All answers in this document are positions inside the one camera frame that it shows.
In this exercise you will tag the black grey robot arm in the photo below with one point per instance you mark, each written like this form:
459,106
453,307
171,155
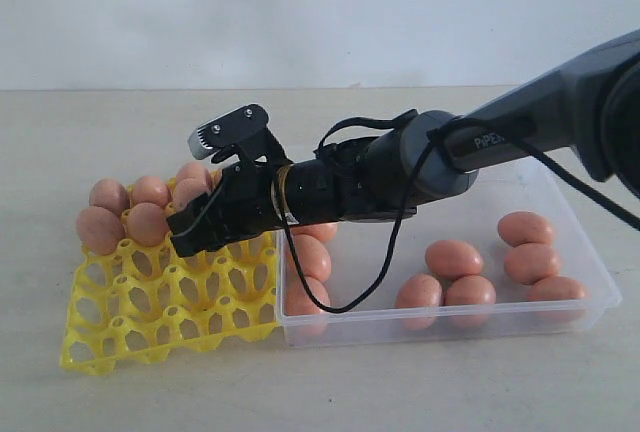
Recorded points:
589,104

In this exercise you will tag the yellow plastic egg tray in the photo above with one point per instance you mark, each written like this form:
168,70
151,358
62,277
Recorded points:
140,303

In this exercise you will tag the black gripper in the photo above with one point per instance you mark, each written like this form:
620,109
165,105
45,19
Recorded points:
241,208

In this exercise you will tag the clear plastic box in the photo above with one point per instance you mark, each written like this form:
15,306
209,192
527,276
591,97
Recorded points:
368,268

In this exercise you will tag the brown egg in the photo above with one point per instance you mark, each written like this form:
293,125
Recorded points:
323,232
150,189
452,259
420,290
187,190
109,194
313,257
146,224
523,227
559,288
528,263
298,303
194,170
99,230
470,290

